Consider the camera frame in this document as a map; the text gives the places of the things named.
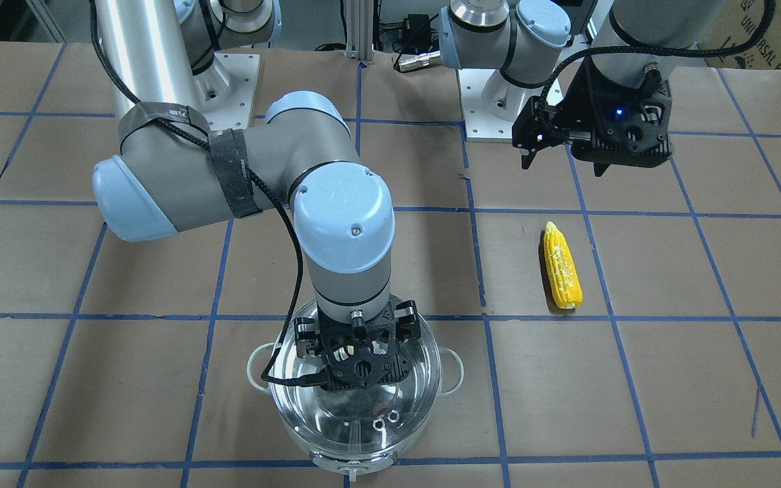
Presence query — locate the black gripper body lid arm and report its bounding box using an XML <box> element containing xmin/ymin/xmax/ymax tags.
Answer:
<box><xmin>294</xmin><ymin>298</ymin><xmax>421</xmax><ymax>392</ymax></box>

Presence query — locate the white enamel cooking pot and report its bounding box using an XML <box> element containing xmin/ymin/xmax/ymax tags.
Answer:
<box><xmin>247</xmin><ymin>298</ymin><xmax>464</xmax><ymax>483</ymax></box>

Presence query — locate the yellow corn cob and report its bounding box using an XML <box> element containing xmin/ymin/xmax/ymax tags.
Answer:
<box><xmin>542</xmin><ymin>220</ymin><xmax>584</xmax><ymax>310</ymax></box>

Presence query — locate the aluminium frame post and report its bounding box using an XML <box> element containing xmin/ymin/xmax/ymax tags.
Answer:
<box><xmin>342</xmin><ymin>1</ymin><xmax>379</xmax><ymax>64</ymax></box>

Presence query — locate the glass pot lid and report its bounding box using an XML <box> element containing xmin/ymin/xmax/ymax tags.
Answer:
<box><xmin>267</xmin><ymin>298</ymin><xmax>443</xmax><ymax>458</ymax></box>

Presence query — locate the brown paper table cover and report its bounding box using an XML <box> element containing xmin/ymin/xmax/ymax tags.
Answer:
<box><xmin>0</xmin><ymin>42</ymin><xmax>781</xmax><ymax>488</ymax></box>

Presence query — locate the cardboard box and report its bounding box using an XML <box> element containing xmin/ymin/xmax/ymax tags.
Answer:
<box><xmin>696</xmin><ymin>0</ymin><xmax>781</xmax><ymax>75</ymax></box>

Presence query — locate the black gripper body corn arm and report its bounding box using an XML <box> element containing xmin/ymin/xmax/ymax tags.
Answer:
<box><xmin>512</xmin><ymin>61</ymin><xmax>673</xmax><ymax>177</ymax></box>

